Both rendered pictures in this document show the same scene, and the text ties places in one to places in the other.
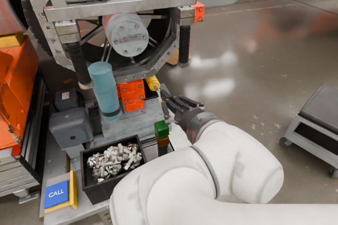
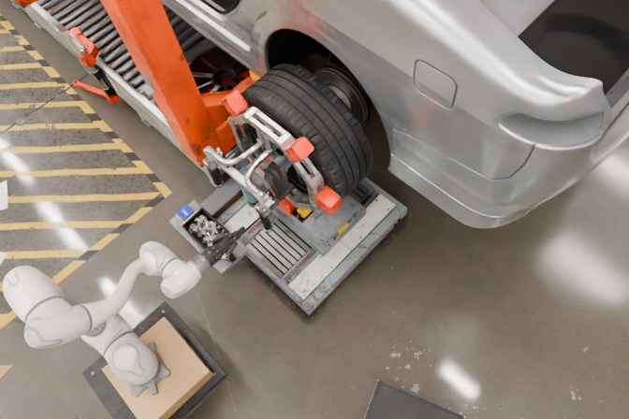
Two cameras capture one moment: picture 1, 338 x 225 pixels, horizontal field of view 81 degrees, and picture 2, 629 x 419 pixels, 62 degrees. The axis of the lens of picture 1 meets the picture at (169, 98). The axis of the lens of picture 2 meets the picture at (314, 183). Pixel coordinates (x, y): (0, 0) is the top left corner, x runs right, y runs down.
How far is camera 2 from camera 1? 211 cm
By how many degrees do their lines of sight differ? 48
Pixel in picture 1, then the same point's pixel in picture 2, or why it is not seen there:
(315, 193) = not seen: outside the picture
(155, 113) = (320, 228)
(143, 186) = (147, 249)
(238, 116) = (405, 331)
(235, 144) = (174, 272)
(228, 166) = (166, 273)
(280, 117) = (437, 392)
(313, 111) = (383, 395)
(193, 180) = (151, 262)
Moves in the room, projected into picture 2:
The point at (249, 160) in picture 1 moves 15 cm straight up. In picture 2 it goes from (168, 279) to (154, 265)
